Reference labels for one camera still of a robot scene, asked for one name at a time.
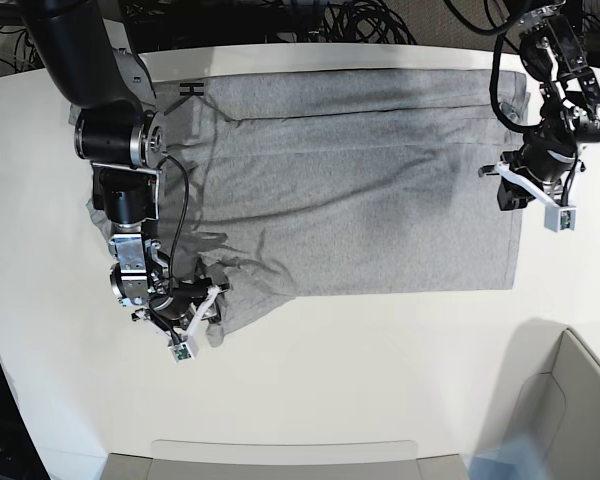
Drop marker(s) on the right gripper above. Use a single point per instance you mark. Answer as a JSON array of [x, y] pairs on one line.
[[187, 305]]

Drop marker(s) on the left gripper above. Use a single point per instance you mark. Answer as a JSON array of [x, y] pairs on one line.
[[512, 197]]

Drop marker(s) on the grey T-shirt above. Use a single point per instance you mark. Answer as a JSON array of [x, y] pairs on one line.
[[333, 183]]

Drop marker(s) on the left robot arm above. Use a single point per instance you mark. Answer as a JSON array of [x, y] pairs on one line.
[[549, 159]]

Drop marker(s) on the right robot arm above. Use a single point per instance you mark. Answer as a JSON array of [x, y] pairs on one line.
[[121, 137]]

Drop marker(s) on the grey chair at bottom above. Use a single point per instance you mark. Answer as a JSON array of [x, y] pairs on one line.
[[170, 459]]

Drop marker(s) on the blue blurred object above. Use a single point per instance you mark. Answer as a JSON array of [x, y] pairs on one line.
[[510, 457]]

